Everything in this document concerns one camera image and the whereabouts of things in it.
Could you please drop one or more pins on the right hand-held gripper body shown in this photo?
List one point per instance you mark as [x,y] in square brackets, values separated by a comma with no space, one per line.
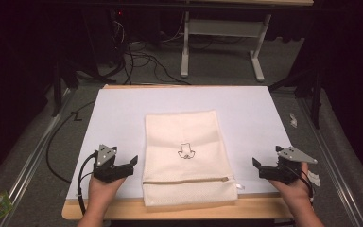
[285,168]

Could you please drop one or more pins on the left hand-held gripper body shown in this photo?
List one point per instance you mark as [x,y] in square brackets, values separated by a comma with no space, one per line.
[108,171]

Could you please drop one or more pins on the white mesh laundry bag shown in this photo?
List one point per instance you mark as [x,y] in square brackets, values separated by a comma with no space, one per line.
[186,157]

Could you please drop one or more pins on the person's left hand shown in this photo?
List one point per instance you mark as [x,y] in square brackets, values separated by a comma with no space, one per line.
[102,190]

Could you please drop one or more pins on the person's right hand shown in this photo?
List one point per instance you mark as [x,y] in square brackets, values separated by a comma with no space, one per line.
[294,190]

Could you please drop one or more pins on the small white plastic piece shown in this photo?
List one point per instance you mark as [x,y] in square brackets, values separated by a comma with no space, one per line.
[293,120]

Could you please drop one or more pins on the white table mat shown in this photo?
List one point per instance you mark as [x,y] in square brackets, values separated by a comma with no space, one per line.
[123,110]

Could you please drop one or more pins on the black metal stand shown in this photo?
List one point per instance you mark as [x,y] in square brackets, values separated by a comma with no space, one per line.
[315,94]
[58,85]

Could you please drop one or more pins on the metal floor rail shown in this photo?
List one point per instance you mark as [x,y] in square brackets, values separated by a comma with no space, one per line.
[331,164]
[31,157]

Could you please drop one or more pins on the white desk frame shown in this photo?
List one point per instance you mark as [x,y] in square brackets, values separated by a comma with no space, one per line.
[223,27]

